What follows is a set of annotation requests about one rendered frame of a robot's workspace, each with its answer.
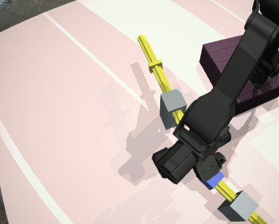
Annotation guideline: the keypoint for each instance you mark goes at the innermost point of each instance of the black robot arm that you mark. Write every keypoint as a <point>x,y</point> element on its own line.
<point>256,57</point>

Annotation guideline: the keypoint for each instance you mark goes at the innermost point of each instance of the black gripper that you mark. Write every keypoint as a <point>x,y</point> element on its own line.
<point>156,156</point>

